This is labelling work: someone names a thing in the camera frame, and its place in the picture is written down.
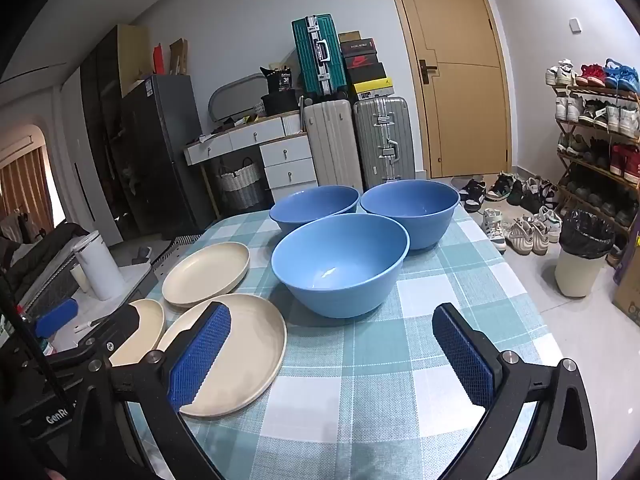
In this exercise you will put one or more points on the beige suitcase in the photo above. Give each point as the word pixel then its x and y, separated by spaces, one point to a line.
pixel 330 145

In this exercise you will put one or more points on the cream trash bin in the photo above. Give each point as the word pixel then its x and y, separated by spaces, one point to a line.
pixel 577 275

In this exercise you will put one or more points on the dark tall wardrobe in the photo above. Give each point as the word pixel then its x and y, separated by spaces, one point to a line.
pixel 100 135

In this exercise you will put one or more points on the teal suitcase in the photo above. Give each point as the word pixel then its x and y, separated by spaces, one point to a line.
pixel 312 55

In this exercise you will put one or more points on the dark fridge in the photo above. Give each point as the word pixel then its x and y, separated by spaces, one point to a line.
pixel 160 160

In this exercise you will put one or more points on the grey door mat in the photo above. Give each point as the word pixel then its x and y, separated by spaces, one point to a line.
pixel 467 181

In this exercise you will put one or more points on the silver suitcase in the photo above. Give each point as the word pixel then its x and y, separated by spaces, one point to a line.
pixel 385 140

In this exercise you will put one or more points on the shoe rack with shoes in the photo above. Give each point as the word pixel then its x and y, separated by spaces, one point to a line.
pixel 595 115

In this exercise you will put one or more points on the oval mirror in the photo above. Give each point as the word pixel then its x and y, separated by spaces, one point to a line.
pixel 235 95

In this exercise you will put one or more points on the blue bowl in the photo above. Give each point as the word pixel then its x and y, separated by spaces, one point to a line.
pixel 340 260
pixel 315 205
pixel 410 205

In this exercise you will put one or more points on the teal checked tablecloth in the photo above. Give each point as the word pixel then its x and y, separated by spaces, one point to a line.
pixel 375 360

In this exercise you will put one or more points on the dotted white rug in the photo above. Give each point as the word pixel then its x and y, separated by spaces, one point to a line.
pixel 180 247

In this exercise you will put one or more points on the wooden shoe rack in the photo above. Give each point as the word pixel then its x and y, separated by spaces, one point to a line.
pixel 597 170

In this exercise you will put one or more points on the woven laundry basket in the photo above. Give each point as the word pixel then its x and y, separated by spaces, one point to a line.
pixel 240 185

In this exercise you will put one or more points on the white canister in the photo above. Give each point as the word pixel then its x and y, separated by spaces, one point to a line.
pixel 100 270

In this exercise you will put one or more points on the cardboard box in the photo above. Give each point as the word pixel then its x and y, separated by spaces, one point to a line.
pixel 629 300

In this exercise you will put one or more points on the black red shoe box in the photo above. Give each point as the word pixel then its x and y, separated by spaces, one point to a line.
pixel 361 61

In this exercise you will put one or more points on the cream plate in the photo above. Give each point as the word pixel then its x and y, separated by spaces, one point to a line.
pixel 205 272
pixel 250 345
pixel 147 327

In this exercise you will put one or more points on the brown curtain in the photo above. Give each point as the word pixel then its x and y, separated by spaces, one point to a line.
pixel 25 190

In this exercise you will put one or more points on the black trash bag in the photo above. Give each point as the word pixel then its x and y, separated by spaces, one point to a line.
pixel 585 232

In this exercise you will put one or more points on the scattered shoes pile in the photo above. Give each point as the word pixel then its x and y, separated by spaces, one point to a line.
pixel 525 230

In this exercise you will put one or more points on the purple bag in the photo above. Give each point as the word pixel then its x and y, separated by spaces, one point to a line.
pixel 631 255

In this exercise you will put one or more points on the white desk with drawers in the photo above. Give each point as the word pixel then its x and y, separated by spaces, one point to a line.
pixel 285 160

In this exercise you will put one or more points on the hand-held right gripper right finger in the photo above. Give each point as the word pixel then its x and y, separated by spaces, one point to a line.
pixel 465 355

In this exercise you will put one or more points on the brown shoe box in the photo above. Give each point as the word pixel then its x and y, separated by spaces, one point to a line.
pixel 349 36

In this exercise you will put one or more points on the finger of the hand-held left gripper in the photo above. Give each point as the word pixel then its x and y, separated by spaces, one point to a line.
pixel 55 319
pixel 120 325

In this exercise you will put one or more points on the white light switch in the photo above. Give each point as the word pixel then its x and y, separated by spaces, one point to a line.
pixel 575 25

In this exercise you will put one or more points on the yellow black shoe box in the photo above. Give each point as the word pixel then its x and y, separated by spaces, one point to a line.
pixel 369 91

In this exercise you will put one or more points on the white grey side table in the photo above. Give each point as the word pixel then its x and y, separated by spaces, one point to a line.
pixel 125 280

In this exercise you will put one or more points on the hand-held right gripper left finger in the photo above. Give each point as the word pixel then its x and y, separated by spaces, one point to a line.
pixel 200 355

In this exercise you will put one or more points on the small cream cup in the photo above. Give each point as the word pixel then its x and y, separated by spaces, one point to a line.
pixel 79 277

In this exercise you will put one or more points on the wooden door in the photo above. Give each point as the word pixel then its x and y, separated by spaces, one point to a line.
pixel 450 110

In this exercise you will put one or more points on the grey slipper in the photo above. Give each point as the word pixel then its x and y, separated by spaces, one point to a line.
pixel 142 256

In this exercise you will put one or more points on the dark bedding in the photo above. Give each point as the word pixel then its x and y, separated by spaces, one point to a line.
pixel 45 250

